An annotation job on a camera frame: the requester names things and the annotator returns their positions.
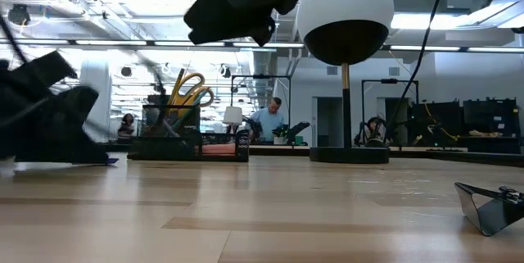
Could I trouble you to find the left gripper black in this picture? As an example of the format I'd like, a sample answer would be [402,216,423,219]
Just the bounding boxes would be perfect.
[0,49,111,166]

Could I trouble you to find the yellow pencil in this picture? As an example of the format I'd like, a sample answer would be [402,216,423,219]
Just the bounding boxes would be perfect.
[174,67,187,100]

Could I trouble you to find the teal pen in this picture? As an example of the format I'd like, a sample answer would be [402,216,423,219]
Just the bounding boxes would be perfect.
[171,88,210,131]

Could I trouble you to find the yellow handled scissors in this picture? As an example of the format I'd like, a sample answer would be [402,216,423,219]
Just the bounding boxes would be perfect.
[168,71,215,111]

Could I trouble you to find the pink sticky note pad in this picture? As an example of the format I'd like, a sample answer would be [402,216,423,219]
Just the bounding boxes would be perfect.
[195,143,238,157]

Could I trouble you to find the black mesh desk organizer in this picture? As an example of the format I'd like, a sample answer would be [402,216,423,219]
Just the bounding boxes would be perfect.
[126,105,251,163]

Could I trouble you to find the person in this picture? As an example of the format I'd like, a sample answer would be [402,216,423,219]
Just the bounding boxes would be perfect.
[116,112,138,139]
[245,96,287,143]
[359,116,389,148]

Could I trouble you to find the small white shade lamp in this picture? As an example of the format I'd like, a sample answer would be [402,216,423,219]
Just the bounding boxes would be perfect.
[222,106,244,135]

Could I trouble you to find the white globe table lamp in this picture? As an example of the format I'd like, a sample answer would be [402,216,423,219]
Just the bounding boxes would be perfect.
[296,0,395,165]

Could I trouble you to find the black binder clip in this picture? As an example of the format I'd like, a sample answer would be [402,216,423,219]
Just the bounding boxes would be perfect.
[453,180,524,238]

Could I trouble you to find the black robot station frame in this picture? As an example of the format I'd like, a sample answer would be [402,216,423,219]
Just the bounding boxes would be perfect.
[359,77,420,146]
[230,73,293,107]

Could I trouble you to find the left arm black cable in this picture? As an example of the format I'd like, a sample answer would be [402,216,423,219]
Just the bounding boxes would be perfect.
[0,0,28,66]

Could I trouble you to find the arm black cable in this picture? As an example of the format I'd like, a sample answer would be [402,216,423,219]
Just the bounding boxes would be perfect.
[0,0,28,66]
[383,0,450,135]

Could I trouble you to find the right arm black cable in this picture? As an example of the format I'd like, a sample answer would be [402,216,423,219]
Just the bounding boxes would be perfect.
[383,0,450,135]

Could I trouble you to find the black aluminium table frame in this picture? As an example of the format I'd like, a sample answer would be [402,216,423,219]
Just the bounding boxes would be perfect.
[100,143,524,169]

